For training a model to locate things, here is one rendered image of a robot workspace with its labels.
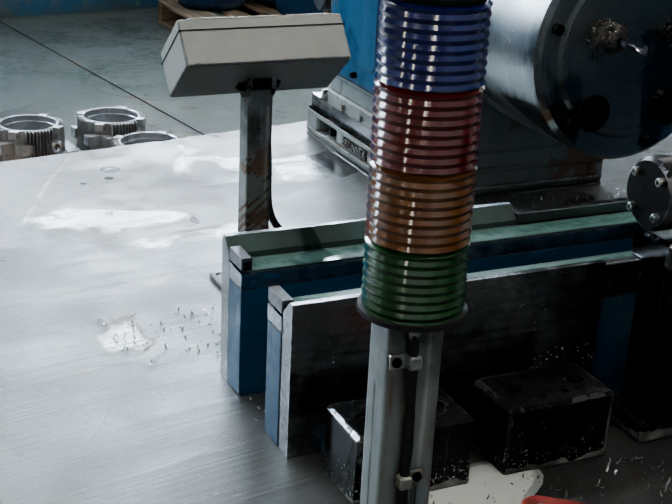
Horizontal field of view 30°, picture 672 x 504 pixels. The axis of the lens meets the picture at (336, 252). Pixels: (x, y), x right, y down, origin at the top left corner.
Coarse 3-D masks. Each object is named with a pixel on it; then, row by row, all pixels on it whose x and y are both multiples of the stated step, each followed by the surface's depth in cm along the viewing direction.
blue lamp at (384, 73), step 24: (384, 0) 65; (384, 24) 65; (408, 24) 64; (432, 24) 63; (456, 24) 64; (480, 24) 64; (384, 48) 65; (408, 48) 64; (432, 48) 64; (456, 48) 64; (480, 48) 65; (384, 72) 66; (408, 72) 65; (432, 72) 64; (456, 72) 64; (480, 72) 66
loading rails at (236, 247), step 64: (256, 256) 109; (320, 256) 109; (512, 256) 116; (576, 256) 120; (256, 320) 107; (320, 320) 97; (512, 320) 105; (576, 320) 108; (256, 384) 110; (320, 384) 99; (448, 384) 104; (320, 448) 101
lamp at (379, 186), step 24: (384, 168) 67; (384, 192) 68; (408, 192) 67; (432, 192) 67; (456, 192) 67; (384, 216) 68; (408, 216) 67; (432, 216) 67; (456, 216) 68; (384, 240) 69; (408, 240) 68; (432, 240) 68; (456, 240) 68
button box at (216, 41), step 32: (192, 32) 118; (224, 32) 119; (256, 32) 120; (288, 32) 121; (320, 32) 123; (192, 64) 117; (224, 64) 118; (256, 64) 119; (288, 64) 121; (320, 64) 123
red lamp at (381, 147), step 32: (384, 96) 66; (416, 96) 65; (448, 96) 65; (480, 96) 67; (384, 128) 67; (416, 128) 66; (448, 128) 66; (384, 160) 67; (416, 160) 66; (448, 160) 66
